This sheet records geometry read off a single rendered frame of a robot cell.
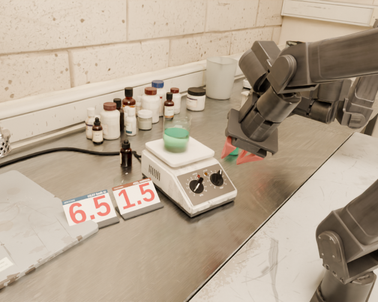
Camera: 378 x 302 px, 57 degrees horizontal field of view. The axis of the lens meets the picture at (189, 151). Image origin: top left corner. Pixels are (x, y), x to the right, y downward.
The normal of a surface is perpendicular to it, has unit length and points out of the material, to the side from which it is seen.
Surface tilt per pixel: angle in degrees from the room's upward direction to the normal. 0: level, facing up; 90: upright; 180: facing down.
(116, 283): 0
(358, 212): 77
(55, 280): 0
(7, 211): 0
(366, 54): 93
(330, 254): 90
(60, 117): 90
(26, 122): 90
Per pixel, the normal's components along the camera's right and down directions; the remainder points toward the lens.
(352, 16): -0.61, 0.31
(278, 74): -0.88, 0.15
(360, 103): -0.17, 0.42
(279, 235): 0.07, -0.89
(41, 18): 0.79, 0.33
